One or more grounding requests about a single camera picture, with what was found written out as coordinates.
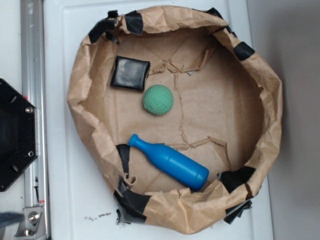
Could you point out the white tray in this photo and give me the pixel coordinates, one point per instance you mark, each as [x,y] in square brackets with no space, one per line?
[81,205]

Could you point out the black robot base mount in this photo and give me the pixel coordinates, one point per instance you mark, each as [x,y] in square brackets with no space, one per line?
[17,135]

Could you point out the green dimpled foam ball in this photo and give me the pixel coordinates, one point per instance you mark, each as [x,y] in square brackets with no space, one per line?
[158,100]

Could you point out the metal corner bracket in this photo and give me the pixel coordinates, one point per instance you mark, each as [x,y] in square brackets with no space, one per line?
[32,226]

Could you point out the black square leather pad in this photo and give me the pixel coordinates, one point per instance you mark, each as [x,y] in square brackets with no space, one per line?
[130,74]

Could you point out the aluminium extrusion rail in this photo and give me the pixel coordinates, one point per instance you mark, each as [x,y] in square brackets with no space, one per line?
[36,177]

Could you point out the crumpled brown paper enclosure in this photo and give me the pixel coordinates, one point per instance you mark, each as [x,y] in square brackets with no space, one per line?
[226,115]

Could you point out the blue plastic toy bottle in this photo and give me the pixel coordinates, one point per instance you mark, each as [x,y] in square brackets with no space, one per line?
[173,163]

